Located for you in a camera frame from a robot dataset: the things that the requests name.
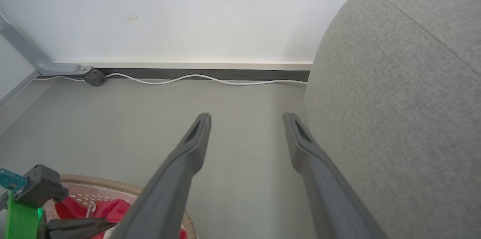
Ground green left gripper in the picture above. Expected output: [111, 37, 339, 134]
[5, 190, 118, 239]

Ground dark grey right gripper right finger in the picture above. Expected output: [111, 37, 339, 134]
[282, 112, 387, 239]

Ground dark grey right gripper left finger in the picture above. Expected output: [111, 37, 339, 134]
[109, 112, 212, 239]

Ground red and white clothing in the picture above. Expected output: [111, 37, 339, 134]
[54, 197, 187, 239]

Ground cream perforated laundry basket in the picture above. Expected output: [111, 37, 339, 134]
[41, 174, 198, 239]

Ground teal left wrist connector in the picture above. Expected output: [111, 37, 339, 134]
[0, 169, 29, 191]

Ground grey fabric sofa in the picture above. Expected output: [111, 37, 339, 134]
[304, 0, 481, 239]

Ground black round floor foot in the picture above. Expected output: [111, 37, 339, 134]
[84, 68, 107, 87]

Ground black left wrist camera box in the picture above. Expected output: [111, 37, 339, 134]
[13, 164, 70, 209]

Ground white floor cable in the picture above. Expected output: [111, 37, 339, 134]
[34, 73, 308, 86]

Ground grey metal frame leg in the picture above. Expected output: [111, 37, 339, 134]
[0, 14, 92, 76]

